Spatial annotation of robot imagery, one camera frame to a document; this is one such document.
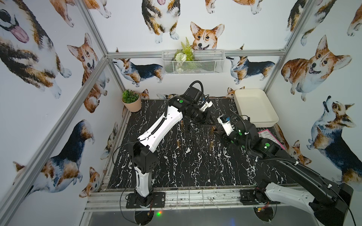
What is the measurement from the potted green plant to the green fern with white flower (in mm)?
400

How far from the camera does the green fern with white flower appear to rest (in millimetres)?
813

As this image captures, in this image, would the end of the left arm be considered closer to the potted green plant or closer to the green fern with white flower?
Answer: the green fern with white flower

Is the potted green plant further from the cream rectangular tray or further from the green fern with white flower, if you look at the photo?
the cream rectangular tray

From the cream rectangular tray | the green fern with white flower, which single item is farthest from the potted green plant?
the cream rectangular tray

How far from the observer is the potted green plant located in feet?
3.46
